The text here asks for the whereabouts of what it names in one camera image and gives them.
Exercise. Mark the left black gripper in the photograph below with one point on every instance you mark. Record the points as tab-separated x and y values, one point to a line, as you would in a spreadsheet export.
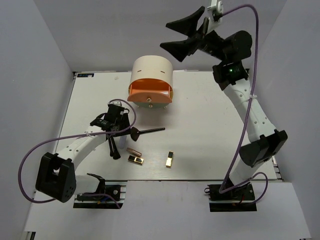
125	121

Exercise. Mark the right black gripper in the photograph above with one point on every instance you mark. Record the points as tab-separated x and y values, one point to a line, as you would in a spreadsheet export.
181	49

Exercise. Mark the round beige orange organizer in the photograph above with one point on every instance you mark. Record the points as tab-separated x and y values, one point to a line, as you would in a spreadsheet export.
151	82

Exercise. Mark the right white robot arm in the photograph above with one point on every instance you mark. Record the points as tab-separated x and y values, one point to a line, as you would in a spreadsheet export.
260	140

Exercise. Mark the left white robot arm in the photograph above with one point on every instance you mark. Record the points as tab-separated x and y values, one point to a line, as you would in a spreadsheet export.
57	176

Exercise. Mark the black fan brush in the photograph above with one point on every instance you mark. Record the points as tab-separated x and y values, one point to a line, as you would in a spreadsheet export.
135	133

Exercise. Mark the rose gold lipstick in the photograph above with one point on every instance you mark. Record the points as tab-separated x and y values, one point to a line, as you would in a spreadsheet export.
134	152

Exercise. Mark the black gold lipstick case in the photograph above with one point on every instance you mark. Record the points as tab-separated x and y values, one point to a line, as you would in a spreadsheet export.
135	159

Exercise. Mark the gold black lipstick upright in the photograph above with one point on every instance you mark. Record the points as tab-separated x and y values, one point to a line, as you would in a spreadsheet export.
169	160

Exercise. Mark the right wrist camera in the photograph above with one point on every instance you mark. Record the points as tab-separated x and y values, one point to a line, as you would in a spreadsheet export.
214	18

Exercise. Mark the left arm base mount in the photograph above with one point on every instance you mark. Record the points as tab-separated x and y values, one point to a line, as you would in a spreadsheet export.
111	197

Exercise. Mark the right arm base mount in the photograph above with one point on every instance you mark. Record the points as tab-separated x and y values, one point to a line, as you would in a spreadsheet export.
236	200

